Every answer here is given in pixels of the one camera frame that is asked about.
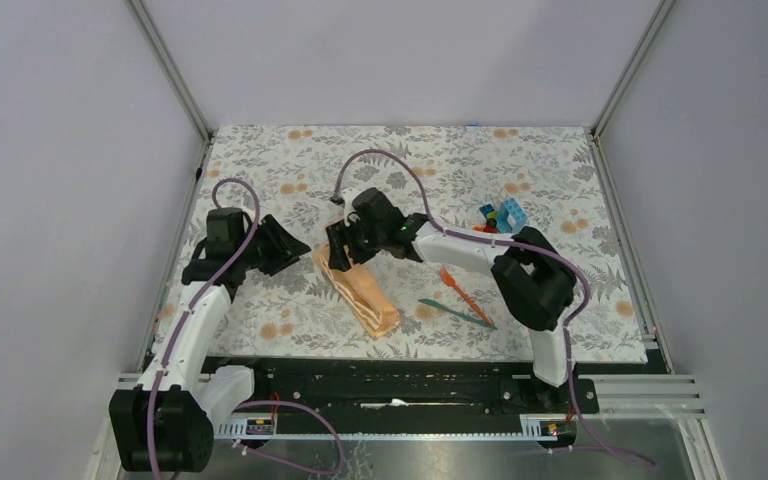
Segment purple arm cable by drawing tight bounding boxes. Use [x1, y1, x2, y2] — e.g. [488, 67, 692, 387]
[145, 177, 346, 480]
[330, 149, 660, 473]

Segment left aluminium frame post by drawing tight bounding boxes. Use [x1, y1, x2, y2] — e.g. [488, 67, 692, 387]
[124, 0, 214, 143]

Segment right aluminium frame post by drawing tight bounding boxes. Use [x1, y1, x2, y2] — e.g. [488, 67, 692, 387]
[592, 0, 680, 138]

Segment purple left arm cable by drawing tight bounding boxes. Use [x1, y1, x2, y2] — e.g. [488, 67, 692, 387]
[145, 177, 346, 480]

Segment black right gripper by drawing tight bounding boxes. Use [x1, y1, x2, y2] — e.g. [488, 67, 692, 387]
[326, 215, 387, 273]

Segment orange plastic fork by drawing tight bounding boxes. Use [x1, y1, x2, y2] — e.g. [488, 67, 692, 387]
[439, 267, 494, 326]

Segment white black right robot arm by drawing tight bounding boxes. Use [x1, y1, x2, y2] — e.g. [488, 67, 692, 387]
[326, 188, 583, 412]

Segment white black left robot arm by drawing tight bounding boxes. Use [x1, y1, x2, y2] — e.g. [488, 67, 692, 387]
[108, 208, 311, 474]

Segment peach satin napkin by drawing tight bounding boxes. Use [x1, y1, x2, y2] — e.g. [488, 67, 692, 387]
[312, 245, 401, 339]

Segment colourful toy brick pile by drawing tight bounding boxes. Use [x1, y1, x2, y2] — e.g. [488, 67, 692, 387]
[474, 197, 528, 233]

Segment aluminium frame post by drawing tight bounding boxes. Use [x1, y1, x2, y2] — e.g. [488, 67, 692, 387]
[124, 0, 214, 143]
[592, 0, 680, 138]

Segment floral patterned table mat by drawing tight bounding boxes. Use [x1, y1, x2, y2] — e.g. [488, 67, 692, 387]
[177, 125, 646, 363]

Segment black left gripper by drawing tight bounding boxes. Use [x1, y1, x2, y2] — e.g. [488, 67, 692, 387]
[235, 213, 310, 275]

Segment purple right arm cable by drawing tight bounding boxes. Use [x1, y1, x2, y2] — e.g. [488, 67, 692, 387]
[330, 149, 660, 473]

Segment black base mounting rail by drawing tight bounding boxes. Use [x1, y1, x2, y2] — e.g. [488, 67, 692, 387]
[202, 357, 600, 436]

